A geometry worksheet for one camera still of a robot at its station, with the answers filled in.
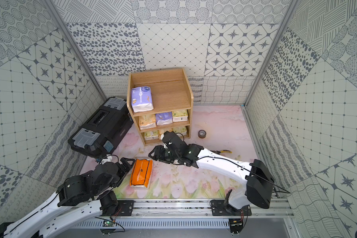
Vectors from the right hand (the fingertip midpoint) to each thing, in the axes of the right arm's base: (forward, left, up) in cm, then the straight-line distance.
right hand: (152, 157), depth 71 cm
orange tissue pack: (-3, +8, -12) cm, 15 cm away
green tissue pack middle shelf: (+25, -13, +2) cm, 28 cm away
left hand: (-4, +9, 0) cm, 9 cm away
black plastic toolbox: (+13, +32, -2) cm, 35 cm away
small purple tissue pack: (+24, -3, +2) cm, 24 cm away
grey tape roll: (+26, -27, -18) cm, 42 cm away
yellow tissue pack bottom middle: (+24, 0, -14) cm, 27 cm away
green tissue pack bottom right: (+26, -12, -14) cm, 32 cm away
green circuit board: (-25, +23, -21) cm, 40 cm away
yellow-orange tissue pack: (+21, +6, +2) cm, 22 cm away
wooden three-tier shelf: (+34, -7, +13) cm, 37 cm away
